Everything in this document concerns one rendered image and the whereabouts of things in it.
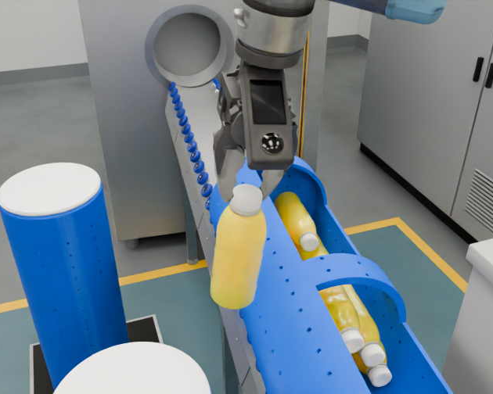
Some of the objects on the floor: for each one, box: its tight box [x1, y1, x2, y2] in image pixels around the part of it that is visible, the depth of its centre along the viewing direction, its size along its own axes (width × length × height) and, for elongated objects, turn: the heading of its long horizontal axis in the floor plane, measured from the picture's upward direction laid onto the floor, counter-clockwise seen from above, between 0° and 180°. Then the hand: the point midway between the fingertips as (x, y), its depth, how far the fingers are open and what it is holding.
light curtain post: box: [297, 0, 330, 174], centre depth 201 cm, size 6×6×170 cm
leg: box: [181, 171, 198, 265], centre depth 266 cm, size 6×6×63 cm
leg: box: [221, 315, 239, 394], centre depth 186 cm, size 6×6×63 cm
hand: (246, 196), depth 68 cm, fingers closed on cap, 4 cm apart
